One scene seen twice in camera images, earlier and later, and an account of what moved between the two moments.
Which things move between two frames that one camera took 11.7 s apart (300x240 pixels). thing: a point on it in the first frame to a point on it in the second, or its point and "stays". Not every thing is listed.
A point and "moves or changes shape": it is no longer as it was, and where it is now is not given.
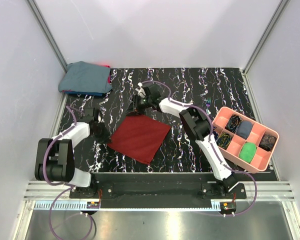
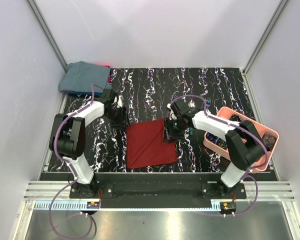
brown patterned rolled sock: [267, 142] stays
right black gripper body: [139, 104] to [174, 128]
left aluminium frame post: [48, 33] stays
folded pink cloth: [109, 75] stays
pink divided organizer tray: [244, 140] stays
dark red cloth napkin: [140, 136] moves or changes shape
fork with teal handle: [208, 103] stays
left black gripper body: [102, 134] to [117, 116]
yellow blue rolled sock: [223, 140] stays
